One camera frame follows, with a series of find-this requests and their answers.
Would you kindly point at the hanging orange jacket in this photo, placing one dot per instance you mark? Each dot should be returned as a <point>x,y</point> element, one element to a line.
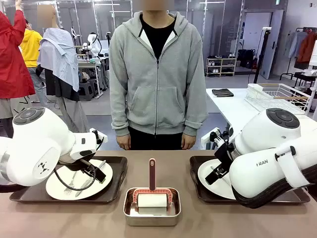
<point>308,47</point>

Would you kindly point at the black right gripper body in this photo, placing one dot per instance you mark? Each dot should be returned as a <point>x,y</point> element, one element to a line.
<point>224,156</point>

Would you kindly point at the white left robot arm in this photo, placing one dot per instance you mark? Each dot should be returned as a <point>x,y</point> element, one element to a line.
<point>37,138</point>

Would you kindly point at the grey plastic stool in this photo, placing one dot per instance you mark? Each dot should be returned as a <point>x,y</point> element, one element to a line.
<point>85,91</point>

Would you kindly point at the person in red jacket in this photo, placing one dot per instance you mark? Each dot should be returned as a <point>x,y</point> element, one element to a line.
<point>12,62</point>

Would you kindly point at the person in yellow top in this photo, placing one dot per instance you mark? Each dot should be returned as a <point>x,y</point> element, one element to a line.
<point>31,47</point>

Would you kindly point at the person's left hand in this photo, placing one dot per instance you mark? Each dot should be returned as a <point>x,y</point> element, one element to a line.
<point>188,143</point>

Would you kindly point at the person in light blue shirt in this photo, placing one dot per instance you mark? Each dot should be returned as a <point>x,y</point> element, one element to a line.
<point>59,54</point>

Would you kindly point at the pink lint roller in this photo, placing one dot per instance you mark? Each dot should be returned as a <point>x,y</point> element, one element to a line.
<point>152,173</point>

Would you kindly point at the black clothes rack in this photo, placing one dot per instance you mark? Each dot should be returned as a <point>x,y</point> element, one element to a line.
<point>301,29</point>

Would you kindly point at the black tripod stand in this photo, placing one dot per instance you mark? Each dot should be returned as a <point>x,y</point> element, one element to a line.
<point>263,49</point>

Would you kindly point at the silver metal fork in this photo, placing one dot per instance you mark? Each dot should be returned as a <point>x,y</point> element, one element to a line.
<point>70,184</point>

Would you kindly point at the silver metal knife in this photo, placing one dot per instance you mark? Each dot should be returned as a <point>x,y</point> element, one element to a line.
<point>83,188</point>

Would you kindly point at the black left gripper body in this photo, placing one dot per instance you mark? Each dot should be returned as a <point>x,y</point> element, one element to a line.
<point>79,164</point>

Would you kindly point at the rectangular steel tray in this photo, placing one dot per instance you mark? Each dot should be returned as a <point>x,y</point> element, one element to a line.
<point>151,220</point>

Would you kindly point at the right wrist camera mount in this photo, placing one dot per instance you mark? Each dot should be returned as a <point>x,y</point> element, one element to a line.
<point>206,136</point>

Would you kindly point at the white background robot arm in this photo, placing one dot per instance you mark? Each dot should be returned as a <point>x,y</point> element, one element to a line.
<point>94,44</point>

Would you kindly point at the dark brown serving tray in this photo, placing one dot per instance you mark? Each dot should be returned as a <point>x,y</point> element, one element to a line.
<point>195,171</point>
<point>116,178</point>

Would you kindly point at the background work table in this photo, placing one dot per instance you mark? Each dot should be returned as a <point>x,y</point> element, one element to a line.
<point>86,65</point>

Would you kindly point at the white round plate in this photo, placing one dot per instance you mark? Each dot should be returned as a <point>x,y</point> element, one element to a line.
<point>99,189</point>
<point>215,189</point>

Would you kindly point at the white side table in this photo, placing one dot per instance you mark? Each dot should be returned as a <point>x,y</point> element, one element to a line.
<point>235,106</point>

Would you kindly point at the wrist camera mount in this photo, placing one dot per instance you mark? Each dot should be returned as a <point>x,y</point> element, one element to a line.
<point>206,136</point>
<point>100,137</point>

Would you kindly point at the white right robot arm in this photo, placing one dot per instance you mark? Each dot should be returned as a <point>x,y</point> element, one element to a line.
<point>260,173</point>

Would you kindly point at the person's right forearm grey sleeve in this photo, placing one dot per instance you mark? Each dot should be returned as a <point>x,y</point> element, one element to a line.
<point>119,111</point>

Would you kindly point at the white shoe rack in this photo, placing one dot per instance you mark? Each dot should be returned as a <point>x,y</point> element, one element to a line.
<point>220,65</point>

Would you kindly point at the person in grey hoodie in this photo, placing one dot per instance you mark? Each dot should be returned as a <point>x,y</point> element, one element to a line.
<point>158,99</point>

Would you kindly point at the black bags pile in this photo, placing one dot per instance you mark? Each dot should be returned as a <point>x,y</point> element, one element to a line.
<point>245,58</point>

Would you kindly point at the person's right hand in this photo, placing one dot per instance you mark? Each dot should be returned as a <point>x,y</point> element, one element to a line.
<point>123,143</point>

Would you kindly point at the silver metal utensil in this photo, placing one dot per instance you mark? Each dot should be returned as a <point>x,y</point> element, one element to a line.
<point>212,167</point>

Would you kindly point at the hanging light blue shirt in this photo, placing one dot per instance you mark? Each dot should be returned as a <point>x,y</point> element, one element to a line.
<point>294,44</point>

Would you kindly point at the person's left forearm grey sleeve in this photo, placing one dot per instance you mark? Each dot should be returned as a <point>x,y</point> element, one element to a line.
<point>195,111</point>

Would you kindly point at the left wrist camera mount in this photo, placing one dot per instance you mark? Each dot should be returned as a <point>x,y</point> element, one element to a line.
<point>100,137</point>

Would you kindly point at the white door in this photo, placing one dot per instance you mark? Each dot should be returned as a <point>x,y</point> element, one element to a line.
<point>252,32</point>

